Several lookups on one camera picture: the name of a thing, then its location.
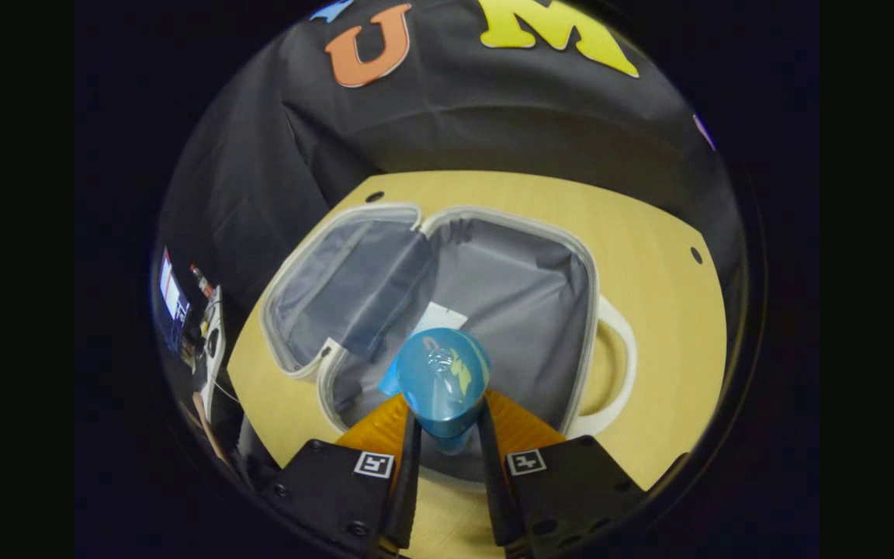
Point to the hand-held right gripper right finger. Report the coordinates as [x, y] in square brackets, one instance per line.
[491, 489]

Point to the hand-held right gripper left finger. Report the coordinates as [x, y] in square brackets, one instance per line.
[408, 481]

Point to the blue cylindrical bottle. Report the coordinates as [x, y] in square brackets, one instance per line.
[439, 380]

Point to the white suitcase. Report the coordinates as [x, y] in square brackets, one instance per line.
[524, 303]

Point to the white device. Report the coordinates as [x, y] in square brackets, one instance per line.
[213, 341]

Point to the small red-capped bottle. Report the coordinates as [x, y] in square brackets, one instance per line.
[200, 281]

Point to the computer monitor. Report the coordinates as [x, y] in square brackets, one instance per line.
[171, 299]

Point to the black backdrop cloth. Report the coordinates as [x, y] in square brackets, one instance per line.
[276, 140]

